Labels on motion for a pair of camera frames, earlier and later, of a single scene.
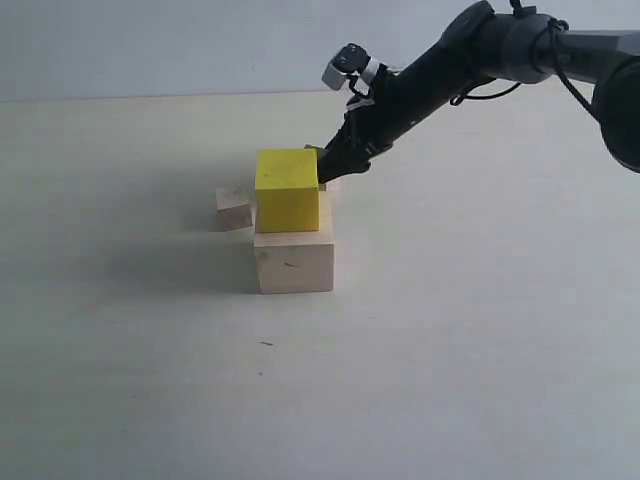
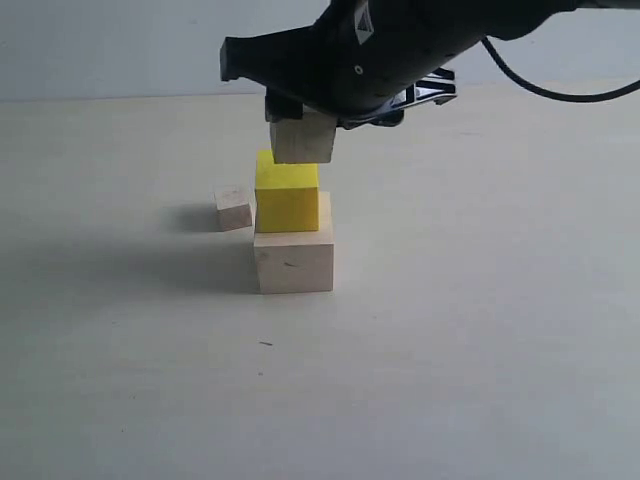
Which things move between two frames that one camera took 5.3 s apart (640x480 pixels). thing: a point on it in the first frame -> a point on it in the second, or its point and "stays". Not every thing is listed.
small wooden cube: (233, 209) stays
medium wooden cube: (321, 186) -> (306, 140)
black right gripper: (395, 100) -> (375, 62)
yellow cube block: (287, 194) stays
